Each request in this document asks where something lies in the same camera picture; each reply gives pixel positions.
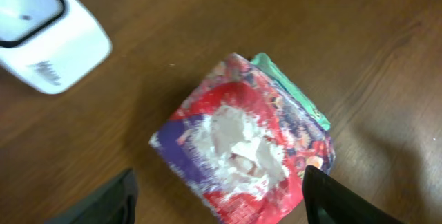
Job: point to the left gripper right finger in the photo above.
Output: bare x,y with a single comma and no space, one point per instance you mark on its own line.
329,202

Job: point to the red purple pads pack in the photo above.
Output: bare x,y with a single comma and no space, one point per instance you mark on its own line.
243,138

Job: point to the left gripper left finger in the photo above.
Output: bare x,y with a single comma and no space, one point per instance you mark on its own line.
112,203

